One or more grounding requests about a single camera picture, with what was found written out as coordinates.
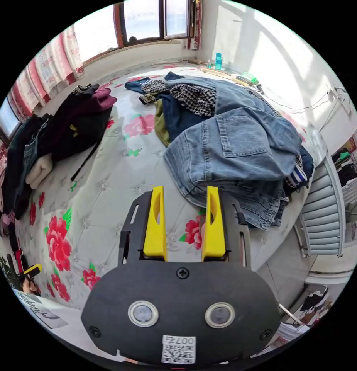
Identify pile of dark folded clothes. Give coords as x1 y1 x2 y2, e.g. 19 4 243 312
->
1 83 118 220

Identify narrow red patterned curtain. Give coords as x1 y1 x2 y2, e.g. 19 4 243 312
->
186 0 203 50

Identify white radiator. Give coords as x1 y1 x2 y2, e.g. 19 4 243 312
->
294 161 347 259

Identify person's left hand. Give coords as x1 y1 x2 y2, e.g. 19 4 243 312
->
22 280 42 296

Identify bed with floral sheet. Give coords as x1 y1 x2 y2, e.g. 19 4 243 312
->
10 59 327 311

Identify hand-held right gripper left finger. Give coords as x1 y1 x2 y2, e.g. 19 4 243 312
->
143 185 169 262

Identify light blue jeans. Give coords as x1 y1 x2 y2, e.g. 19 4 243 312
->
163 78 303 231

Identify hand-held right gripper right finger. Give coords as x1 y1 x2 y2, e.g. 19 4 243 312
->
201 185 227 263

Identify wooden framed window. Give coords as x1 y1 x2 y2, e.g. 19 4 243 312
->
113 0 196 48

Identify pile of clothes with houndstooth garment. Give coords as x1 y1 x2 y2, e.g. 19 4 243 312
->
125 71 315 230

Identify person's body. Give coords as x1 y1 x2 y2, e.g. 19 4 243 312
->
14 289 82 331

